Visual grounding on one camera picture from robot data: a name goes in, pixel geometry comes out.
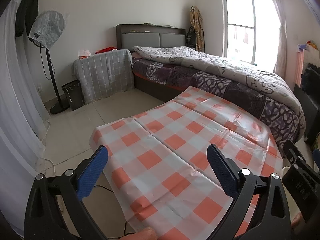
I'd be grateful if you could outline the white patterned duvet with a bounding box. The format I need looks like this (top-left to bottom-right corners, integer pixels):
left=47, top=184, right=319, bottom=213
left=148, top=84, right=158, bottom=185
left=133, top=46, right=305, bottom=121

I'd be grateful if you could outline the plaid garment on rack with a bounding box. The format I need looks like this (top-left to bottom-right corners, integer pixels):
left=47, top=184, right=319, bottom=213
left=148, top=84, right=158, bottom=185
left=190, top=6, right=205, bottom=52

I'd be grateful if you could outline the grey checked covered nightstand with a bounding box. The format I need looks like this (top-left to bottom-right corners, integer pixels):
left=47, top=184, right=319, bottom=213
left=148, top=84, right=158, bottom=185
left=72, top=49, right=134, bottom=104

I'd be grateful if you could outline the left hand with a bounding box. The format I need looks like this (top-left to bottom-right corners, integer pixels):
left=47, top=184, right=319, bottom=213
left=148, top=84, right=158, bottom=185
left=120, top=227, right=157, bottom=240

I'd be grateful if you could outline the small black bin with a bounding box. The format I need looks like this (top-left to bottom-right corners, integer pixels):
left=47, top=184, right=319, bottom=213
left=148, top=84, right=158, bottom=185
left=61, top=80, right=84, bottom=111

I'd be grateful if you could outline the window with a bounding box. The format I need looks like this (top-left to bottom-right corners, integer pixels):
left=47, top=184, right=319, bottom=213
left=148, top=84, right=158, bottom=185
left=222, top=0, right=281, bottom=72

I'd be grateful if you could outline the red white checkered tablecloth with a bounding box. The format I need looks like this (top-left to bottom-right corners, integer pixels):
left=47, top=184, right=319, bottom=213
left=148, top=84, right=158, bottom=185
left=89, top=87, right=283, bottom=239

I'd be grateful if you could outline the bed with purple sheet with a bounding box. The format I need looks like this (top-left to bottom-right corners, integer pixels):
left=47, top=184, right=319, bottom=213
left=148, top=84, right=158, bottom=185
left=132, top=53, right=305, bottom=148

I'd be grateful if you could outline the right hand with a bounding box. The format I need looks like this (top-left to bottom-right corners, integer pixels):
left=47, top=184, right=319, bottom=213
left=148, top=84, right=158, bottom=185
left=291, top=212, right=305, bottom=231

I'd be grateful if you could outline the standing fan with cover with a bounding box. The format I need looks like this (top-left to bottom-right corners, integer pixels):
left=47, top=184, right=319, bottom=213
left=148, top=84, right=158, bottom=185
left=28, top=10, right=69, bottom=115

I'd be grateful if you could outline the black dresser with clutter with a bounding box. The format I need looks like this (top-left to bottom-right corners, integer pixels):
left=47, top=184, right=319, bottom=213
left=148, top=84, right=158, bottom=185
left=292, top=39, right=320, bottom=151

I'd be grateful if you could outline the grey padded headboard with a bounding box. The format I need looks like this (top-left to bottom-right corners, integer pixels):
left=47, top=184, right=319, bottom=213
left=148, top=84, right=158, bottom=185
left=116, top=24, right=186, bottom=52

